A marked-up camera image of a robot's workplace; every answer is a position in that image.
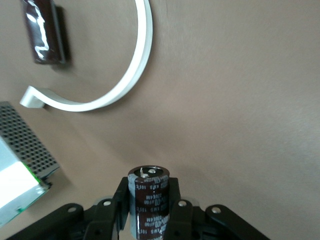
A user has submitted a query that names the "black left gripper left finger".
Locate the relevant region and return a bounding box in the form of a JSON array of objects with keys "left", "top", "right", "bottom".
[{"left": 6, "top": 176, "right": 131, "bottom": 240}]

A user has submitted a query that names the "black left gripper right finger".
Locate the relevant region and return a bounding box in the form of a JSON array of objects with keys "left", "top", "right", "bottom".
[{"left": 164, "top": 177, "right": 271, "bottom": 240}]

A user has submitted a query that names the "small dark brown capacitor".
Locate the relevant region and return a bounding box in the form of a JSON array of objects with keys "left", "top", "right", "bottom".
[{"left": 127, "top": 164, "right": 172, "bottom": 240}]

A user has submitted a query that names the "large dark brown capacitor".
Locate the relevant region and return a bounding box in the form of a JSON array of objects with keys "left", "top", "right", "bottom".
[{"left": 21, "top": 0, "right": 68, "bottom": 65}]

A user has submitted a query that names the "silver metal power supply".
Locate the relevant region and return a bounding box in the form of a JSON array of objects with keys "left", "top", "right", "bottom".
[{"left": 0, "top": 100, "right": 61, "bottom": 227}]

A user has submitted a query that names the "white curved plastic bracket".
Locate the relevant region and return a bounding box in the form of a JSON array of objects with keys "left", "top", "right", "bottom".
[{"left": 19, "top": 0, "right": 154, "bottom": 113}]

